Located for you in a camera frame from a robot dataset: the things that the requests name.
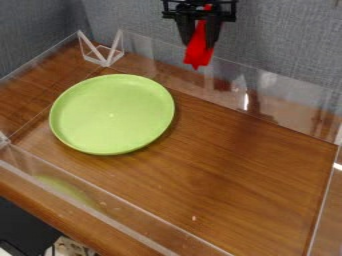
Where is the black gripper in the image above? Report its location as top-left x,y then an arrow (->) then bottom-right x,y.
160,0 -> 238,48

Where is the red long block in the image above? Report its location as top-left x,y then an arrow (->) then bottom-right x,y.
183,3 -> 216,71

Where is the green round plate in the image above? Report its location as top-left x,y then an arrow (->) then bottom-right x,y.
49,74 -> 175,155

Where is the clear acrylic corner bracket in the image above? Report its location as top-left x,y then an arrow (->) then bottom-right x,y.
76,30 -> 124,67

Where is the clear acrylic enclosure wall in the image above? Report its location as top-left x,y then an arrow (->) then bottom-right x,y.
0,33 -> 342,256

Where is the black box under table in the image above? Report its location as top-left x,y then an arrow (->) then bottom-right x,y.
0,197 -> 63,256

